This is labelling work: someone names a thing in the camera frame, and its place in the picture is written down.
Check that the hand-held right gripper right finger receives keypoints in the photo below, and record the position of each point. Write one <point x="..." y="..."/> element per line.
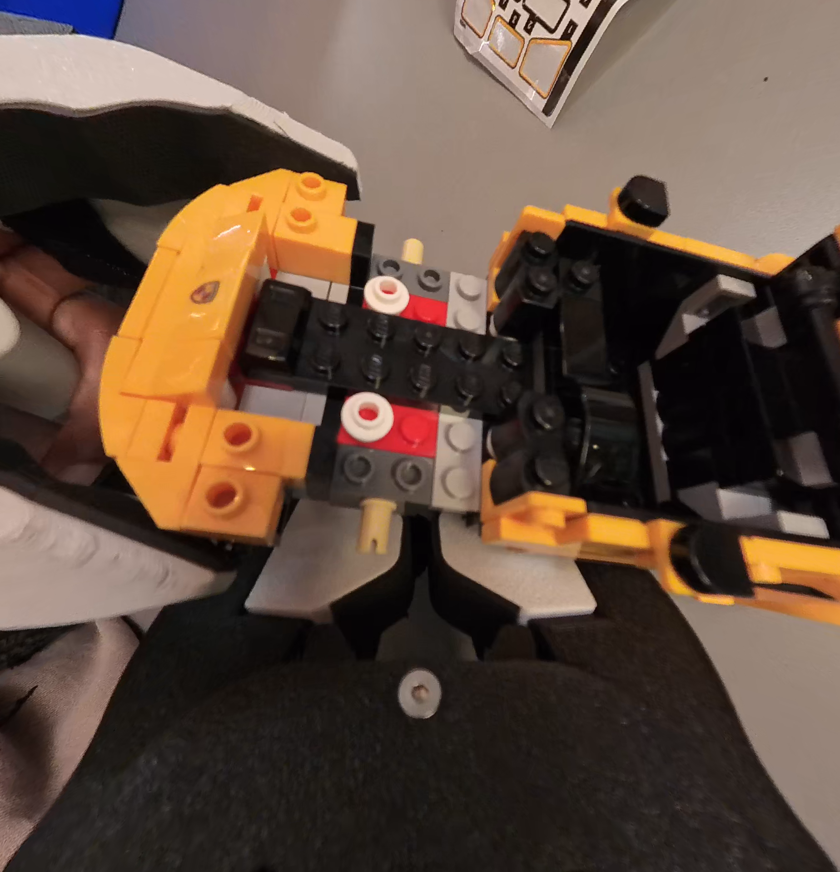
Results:
<point x="529" y="586"/>

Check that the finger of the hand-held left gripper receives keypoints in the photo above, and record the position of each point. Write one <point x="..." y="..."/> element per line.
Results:
<point x="120" y="75"/>
<point x="65" y="565"/>

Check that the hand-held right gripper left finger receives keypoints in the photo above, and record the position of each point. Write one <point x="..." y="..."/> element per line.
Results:
<point x="304" y="572"/>

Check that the blue plastic bin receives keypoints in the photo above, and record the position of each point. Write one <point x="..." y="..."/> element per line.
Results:
<point x="99" y="13"/>

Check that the yellow lego car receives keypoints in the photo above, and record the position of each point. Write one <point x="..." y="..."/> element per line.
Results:
<point x="188" y="327"/>

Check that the black lego plate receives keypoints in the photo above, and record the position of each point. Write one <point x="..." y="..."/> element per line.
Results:
<point x="420" y="354"/>

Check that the person's left hand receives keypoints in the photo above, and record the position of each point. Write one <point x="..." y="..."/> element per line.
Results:
<point x="86" y="327"/>

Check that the white sticker sheet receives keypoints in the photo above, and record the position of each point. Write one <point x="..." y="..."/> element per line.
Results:
<point x="529" y="48"/>

